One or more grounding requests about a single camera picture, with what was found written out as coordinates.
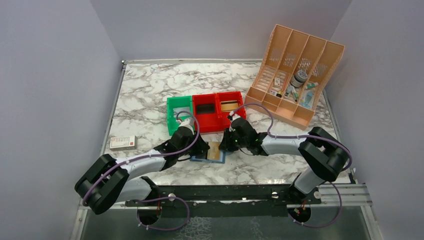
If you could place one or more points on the peach desk organizer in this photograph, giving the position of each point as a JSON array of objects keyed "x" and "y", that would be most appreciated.
[{"x": 289, "y": 50}]

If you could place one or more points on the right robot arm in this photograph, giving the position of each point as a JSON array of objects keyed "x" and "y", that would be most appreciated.
[{"x": 326, "y": 157}]

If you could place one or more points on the green tipped tube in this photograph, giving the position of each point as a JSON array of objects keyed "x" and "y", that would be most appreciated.
[{"x": 311, "y": 85}]

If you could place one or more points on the gold credit card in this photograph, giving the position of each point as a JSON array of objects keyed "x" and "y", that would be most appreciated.
[
  {"x": 214, "y": 154},
  {"x": 228, "y": 106}
]

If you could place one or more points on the round grey jar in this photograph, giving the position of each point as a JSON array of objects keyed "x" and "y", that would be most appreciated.
[{"x": 298, "y": 78}]

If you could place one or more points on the small white red box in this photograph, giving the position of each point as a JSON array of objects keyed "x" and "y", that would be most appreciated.
[{"x": 123, "y": 143}]

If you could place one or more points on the black card in bin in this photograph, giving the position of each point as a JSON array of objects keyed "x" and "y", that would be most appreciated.
[{"x": 208, "y": 108}]

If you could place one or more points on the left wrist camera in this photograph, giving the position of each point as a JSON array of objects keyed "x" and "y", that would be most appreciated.
[{"x": 187, "y": 123}]

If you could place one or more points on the middle red plastic bin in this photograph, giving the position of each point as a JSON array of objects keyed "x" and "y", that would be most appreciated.
[{"x": 208, "y": 123}]

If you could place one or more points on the green plastic bin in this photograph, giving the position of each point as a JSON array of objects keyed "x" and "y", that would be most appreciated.
[{"x": 175, "y": 105}]

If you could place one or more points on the blue leather card holder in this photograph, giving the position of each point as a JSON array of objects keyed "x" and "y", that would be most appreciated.
[{"x": 203, "y": 158}]

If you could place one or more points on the silver card in bin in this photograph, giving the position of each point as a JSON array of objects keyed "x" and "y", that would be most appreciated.
[{"x": 181, "y": 111}]

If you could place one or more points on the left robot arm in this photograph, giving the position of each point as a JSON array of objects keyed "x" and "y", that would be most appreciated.
[{"x": 111, "y": 180}]

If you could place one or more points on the small items in organizer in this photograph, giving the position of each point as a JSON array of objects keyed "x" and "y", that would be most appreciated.
[{"x": 284, "y": 88}]

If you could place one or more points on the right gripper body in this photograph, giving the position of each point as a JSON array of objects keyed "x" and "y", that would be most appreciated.
[{"x": 239, "y": 142}]

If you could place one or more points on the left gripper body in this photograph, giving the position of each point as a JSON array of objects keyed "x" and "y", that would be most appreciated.
[{"x": 196, "y": 150}]

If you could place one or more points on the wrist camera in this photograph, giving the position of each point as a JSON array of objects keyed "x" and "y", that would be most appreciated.
[
  {"x": 233, "y": 116},
  {"x": 187, "y": 123}
]

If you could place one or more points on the light blue packet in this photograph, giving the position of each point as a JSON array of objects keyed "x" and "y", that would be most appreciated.
[{"x": 307, "y": 99}]

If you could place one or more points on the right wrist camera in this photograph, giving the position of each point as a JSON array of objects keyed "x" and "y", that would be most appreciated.
[{"x": 233, "y": 116}]

